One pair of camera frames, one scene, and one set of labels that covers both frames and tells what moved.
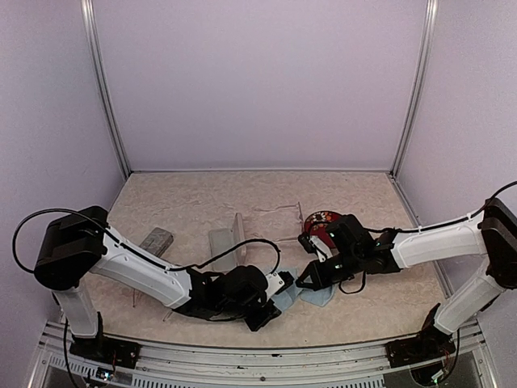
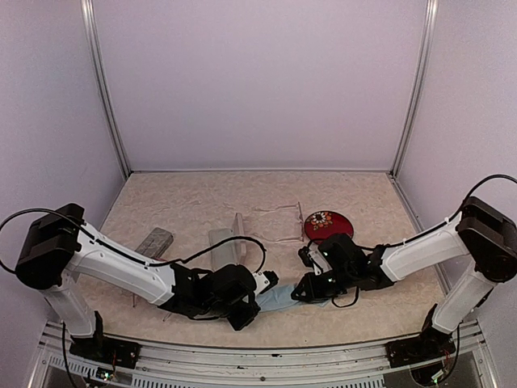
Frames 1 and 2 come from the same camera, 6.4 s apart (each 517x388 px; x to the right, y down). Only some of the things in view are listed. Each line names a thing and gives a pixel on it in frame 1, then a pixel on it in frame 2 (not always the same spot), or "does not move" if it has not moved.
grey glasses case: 157,241 does not move
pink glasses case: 223,239 does not move
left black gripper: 256,323 -> 240,322
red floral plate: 316,225 does not move
